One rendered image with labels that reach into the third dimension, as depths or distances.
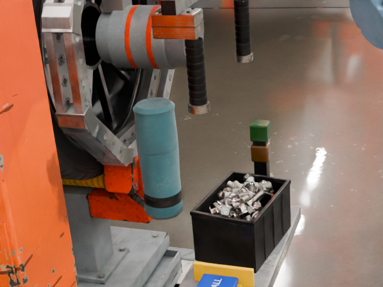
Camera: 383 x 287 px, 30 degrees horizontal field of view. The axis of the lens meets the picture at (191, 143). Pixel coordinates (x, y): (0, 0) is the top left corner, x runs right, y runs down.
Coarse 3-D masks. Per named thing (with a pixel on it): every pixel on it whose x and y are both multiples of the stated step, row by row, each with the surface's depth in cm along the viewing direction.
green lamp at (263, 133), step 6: (258, 120) 159; (264, 120) 159; (252, 126) 157; (258, 126) 156; (264, 126) 156; (270, 126) 159; (252, 132) 157; (258, 132) 157; (264, 132) 156; (270, 132) 159; (252, 138) 158; (258, 138) 157; (264, 138) 157
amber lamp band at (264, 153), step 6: (252, 144) 160; (270, 144) 160; (252, 150) 159; (258, 150) 159; (264, 150) 158; (270, 150) 160; (252, 156) 160; (258, 156) 159; (264, 156) 159; (270, 156) 161; (264, 162) 159
